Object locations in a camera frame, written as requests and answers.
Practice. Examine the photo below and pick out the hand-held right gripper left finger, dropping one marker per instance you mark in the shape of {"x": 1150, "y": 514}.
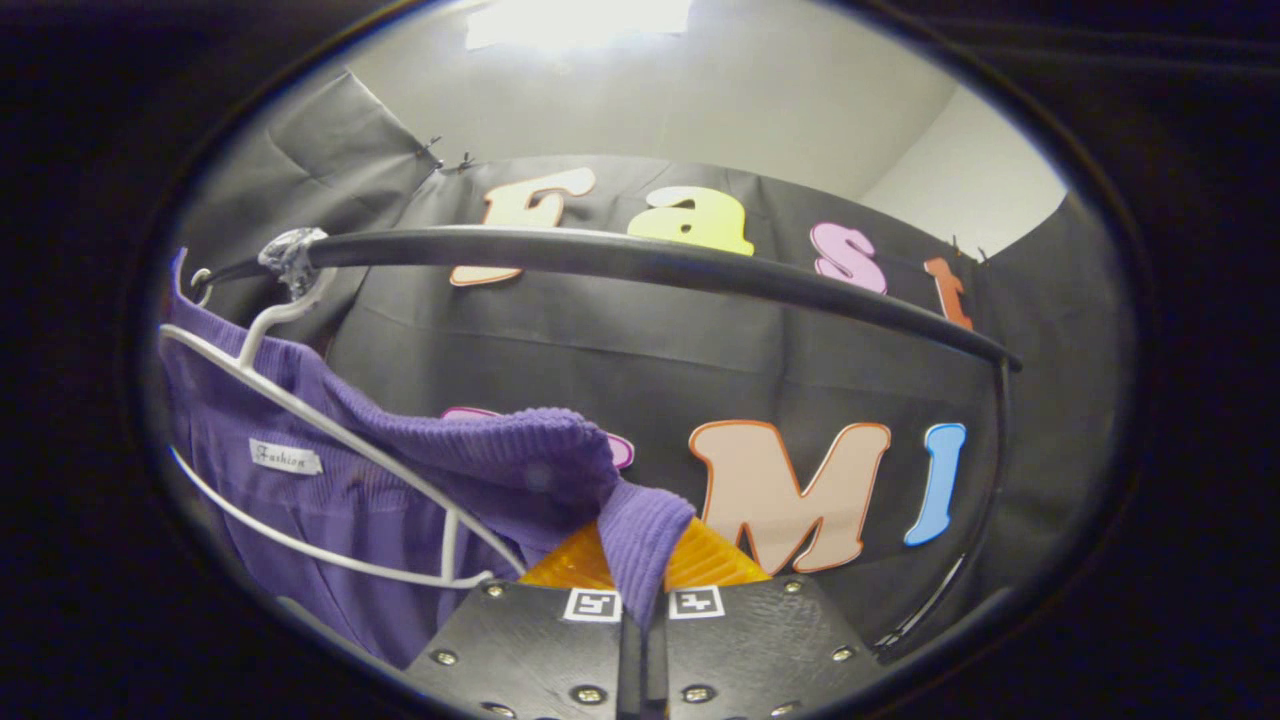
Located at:
{"x": 540, "y": 650}

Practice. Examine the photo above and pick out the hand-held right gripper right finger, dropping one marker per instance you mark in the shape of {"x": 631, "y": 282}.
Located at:
{"x": 740, "y": 650}

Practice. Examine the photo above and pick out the purple shirt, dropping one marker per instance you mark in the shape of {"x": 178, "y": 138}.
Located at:
{"x": 480, "y": 460}

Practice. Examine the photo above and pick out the white hanger with taped hook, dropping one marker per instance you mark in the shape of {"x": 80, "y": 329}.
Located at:
{"x": 290, "y": 255}

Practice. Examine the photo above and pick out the black clothes rack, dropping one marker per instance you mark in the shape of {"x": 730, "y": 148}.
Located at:
{"x": 640, "y": 258}

